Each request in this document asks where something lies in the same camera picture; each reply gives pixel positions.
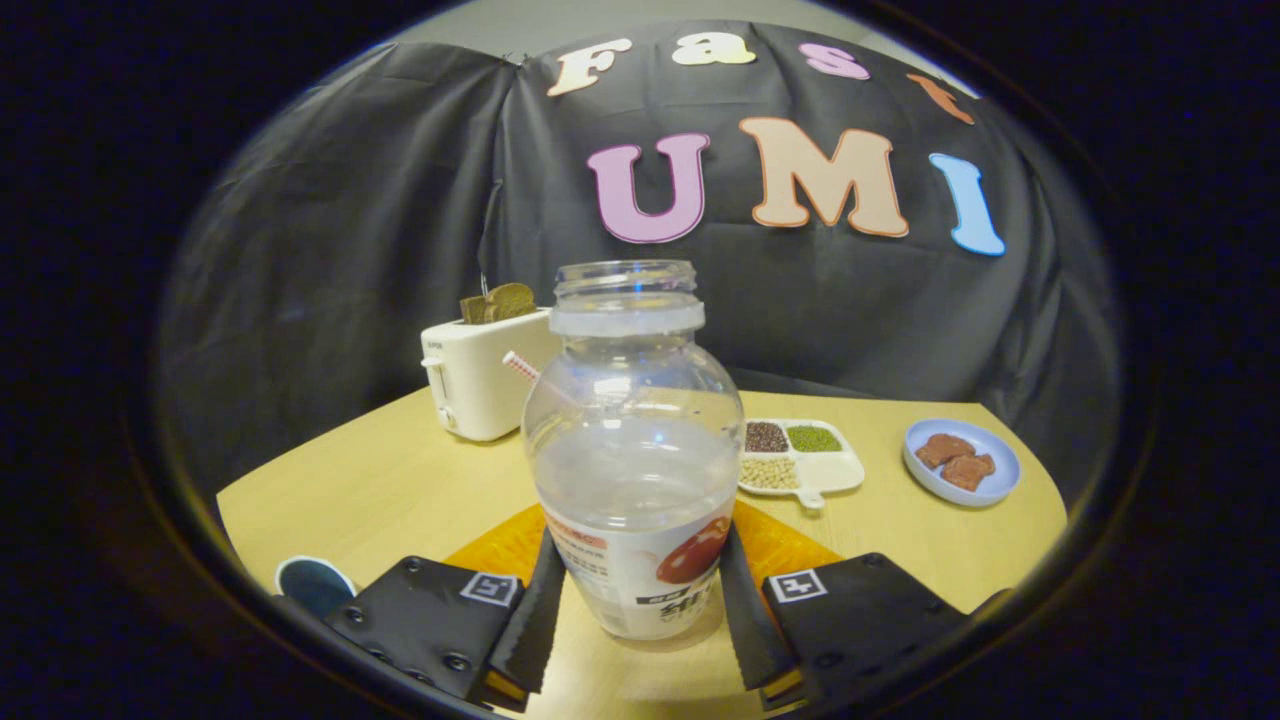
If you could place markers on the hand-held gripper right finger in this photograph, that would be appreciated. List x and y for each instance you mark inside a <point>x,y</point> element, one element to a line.
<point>755,630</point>

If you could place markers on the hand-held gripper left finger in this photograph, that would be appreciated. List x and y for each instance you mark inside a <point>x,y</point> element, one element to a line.
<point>535,630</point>

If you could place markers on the clear plastic juice bottle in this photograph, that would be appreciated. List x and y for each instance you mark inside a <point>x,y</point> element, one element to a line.
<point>635,480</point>

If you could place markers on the white divided dish with beans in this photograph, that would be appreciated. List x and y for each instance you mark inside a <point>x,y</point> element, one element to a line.
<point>830,470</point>

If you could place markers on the wooden table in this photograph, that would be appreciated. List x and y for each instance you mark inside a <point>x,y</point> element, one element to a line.
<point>400,490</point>

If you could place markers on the white toaster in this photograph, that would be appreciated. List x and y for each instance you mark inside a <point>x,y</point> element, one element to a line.
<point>480,380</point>

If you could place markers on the brown meat piece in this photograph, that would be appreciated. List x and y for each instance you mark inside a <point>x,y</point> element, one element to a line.
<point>968,472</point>
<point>943,450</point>

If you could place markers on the blue plate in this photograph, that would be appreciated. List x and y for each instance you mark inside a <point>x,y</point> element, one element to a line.
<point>990,445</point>

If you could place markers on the brown toast slices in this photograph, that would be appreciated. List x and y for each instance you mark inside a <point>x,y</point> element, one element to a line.
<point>500,302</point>

